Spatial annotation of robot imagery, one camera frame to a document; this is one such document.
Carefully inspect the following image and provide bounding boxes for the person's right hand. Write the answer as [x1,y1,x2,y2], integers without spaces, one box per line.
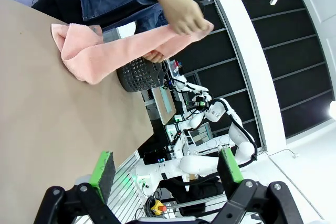
[156,0,211,37]

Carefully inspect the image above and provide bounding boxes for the pink towel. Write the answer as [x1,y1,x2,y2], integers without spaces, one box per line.
[50,20,215,86]

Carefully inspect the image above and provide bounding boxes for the person's left hand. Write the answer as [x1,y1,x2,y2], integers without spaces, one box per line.
[143,50,169,64]

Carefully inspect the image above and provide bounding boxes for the bright round lamp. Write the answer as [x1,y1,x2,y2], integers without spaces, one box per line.
[328,100,336,119]

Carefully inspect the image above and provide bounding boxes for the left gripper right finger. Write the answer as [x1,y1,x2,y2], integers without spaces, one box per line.
[211,147,310,224]

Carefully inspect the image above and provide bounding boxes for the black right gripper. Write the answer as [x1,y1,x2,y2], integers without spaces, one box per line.
[190,94,211,111]

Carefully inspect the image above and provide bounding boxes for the yellow emergency stop button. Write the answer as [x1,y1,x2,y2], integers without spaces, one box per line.
[151,199,168,216]

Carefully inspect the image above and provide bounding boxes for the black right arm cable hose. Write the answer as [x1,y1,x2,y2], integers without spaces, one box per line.
[214,98,258,168]

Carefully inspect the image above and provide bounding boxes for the computer monitor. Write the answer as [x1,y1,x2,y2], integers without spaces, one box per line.
[189,122,214,147]

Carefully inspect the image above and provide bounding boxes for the black perforated plastic basket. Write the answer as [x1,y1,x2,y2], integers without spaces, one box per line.
[117,57,170,93]

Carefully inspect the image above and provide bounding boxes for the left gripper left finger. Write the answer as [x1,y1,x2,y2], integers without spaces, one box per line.
[33,150,120,224]

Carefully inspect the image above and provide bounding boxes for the white slotted panel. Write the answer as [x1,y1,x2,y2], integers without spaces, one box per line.
[107,153,148,224]

